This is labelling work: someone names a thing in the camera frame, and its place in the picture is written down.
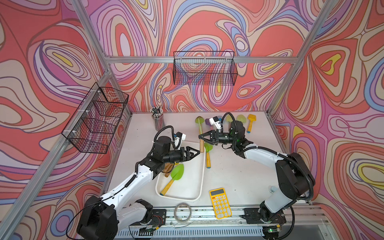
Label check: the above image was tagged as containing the black wire basket back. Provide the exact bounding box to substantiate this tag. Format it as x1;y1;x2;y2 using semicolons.
173;50;238;86

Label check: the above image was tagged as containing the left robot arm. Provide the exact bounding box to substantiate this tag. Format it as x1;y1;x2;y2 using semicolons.
76;136;200;240

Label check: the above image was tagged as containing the coiled grey cable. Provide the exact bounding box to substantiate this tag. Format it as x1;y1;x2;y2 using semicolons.
173;202;193;223

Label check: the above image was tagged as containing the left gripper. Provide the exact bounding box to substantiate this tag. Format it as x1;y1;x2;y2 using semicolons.
162;147;200;165

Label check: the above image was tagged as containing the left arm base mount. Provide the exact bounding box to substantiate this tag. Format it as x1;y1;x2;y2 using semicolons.
124;208;167;227

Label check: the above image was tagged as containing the black wire basket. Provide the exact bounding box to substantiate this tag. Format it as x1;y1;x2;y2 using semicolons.
173;50;238;86
62;83;129;154

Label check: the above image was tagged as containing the green shovel wooden handle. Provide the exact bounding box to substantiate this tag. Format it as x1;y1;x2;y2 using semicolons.
225;115;234;123

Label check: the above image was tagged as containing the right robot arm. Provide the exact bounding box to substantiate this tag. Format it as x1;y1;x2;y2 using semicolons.
199;121;316;221

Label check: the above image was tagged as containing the green shovel yellow handle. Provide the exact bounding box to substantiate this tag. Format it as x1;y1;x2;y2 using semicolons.
195;116;205;126

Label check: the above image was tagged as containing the metal pen cup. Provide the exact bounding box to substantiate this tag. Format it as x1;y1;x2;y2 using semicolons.
150;107;165;131

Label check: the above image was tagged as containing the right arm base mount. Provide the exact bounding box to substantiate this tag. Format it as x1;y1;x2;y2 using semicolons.
241;208;287;225

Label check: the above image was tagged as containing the black wire basket left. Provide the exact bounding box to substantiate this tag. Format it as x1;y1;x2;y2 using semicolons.
62;83;129;154

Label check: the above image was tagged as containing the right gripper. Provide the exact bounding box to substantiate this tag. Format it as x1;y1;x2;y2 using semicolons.
199;129;237;146

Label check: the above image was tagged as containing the white storage tray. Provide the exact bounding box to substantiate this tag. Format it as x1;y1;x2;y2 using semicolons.
155;153;206;202

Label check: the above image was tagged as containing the green wooden-handle shovel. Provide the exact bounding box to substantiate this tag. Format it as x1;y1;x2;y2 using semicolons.
237;115;247;124
198;124;205;153

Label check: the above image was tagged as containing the green shovel blue-tip handle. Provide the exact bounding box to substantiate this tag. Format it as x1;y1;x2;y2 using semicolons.
204;143;213;169

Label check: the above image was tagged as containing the yellow calculator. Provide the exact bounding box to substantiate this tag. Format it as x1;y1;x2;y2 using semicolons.
209;188;232;220

